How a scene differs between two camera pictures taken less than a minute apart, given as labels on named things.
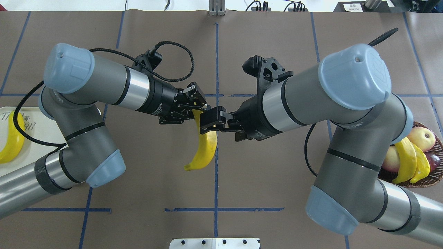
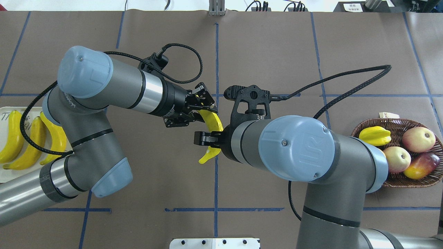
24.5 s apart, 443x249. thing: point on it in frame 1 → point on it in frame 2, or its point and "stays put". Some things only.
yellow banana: (423, 166) → (214, 124)
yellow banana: (407, 159) → (57, 140)
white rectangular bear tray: (38, 126) stays put
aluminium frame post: (216, 8) stays put
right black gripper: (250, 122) → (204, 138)
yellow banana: (16, 139) stays put
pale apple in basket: (391, 161) stays put
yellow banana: (208, 143) → (38, 136)
